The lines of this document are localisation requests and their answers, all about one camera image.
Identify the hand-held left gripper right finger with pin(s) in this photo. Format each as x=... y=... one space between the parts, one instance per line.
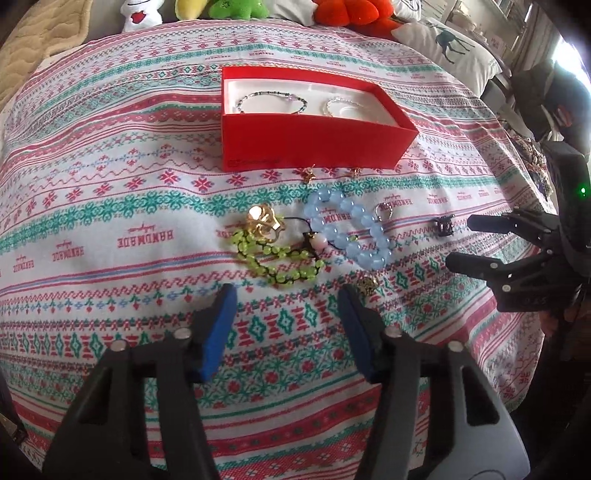
x=355 y=325

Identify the beige quilted blanket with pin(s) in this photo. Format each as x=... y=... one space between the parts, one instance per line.
x=32 y=50

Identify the yellow carrot plush toy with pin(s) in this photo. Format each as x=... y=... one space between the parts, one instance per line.
x=190 y=8

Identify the green tree plush toy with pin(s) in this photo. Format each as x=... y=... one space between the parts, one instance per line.
x=235 y=8

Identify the patterned printed bed cover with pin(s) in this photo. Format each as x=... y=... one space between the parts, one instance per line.
x=115 y=221

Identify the white rabbit plush toy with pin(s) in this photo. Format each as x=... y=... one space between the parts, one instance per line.
x=138 y=16

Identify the small gold earring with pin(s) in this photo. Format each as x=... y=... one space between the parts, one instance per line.
x=308 y=174
x=354 y=173

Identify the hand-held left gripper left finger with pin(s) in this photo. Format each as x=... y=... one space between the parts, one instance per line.
x=219 y=325

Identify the grey cartoon print pillow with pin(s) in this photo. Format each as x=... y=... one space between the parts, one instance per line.
x=408 y=7

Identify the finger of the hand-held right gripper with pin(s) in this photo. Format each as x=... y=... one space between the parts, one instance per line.
x=489 y=267
x=498 y=224

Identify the orange pumpkin plush toy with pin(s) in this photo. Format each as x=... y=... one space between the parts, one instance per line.
x=351 y=11

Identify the dark cloth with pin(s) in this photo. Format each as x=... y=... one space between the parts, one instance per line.
x=545 y=97

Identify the gold patterned bead charm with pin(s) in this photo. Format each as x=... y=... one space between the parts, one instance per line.
x=368 y=284

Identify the white deer print pillow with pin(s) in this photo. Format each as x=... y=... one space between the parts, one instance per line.
x=443 y=46

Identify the red jewelry box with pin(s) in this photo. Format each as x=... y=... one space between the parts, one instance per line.
x=304 y=134

